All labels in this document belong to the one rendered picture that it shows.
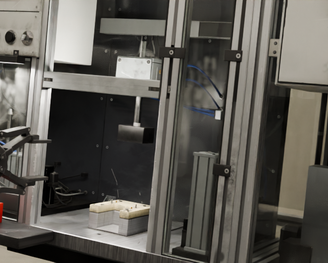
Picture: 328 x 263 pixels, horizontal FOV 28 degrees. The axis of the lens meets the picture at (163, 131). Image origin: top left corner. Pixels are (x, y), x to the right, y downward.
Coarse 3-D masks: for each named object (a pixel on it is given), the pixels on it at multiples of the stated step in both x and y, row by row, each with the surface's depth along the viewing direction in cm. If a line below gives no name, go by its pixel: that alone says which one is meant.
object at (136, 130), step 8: (136, 104) 187; (136, 112) 187; (136, 120) 187; (120, 128) 187; (128, 128) 186; (136, 128) 184; (144, 128) 184; (152, 128) 188; (120, 136) 187; (128, 136) 186; (136, 136) 184; (144, 136) 184; (152, 136) 188
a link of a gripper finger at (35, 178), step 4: (24, 176) 150; (28, 176) 150; (32, 176) 151; (36, 176) 152; (40, 176) 152; (44, 176) 153; (24, 180) 148; (28, 180) 147; (32, 180) 148; (36, 180) 149; (40, 180) 151; (44, 180) 152
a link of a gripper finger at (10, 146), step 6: (18, 138) 145; (24, 138) 145; (30, 138) 146; (6, 144) 143; (12, 144) 142; (18, 144) 143; (6, 150) 140; (12, 150) 141; (0, 156) 138; (6, 156) 139
